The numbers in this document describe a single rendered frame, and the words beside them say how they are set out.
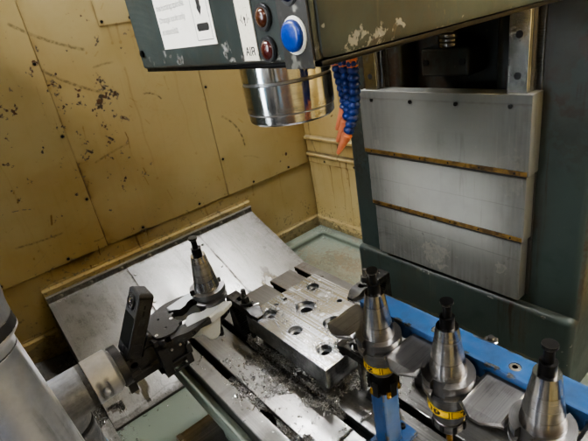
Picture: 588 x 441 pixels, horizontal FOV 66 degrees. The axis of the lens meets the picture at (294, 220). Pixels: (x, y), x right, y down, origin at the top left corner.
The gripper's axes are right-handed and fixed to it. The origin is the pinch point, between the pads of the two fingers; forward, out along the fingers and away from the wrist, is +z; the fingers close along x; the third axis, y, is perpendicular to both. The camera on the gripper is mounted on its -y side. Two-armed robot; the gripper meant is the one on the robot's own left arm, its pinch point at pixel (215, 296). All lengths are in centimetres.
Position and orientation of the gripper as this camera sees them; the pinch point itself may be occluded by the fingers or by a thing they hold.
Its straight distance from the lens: 84.9
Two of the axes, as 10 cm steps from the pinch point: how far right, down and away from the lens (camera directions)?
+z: 7.5, -4.1, 5.2
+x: 6.5, 2.8, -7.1
